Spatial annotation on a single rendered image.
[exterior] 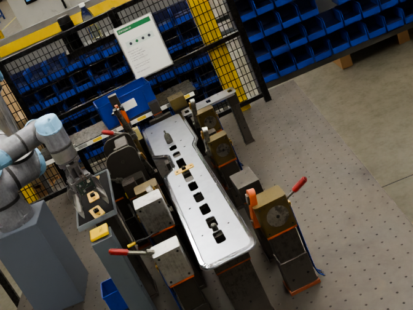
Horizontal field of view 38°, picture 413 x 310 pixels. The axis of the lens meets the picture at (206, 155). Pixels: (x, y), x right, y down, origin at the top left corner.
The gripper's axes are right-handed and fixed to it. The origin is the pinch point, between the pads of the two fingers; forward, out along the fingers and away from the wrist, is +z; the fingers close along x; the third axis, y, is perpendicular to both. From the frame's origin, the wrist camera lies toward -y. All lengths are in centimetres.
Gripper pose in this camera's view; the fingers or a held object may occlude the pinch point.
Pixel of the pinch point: (94, 207)
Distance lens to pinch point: 202.9
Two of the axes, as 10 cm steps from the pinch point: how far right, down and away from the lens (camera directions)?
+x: 8.1, -5.1, 2.9
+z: 3.8, 8.3, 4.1
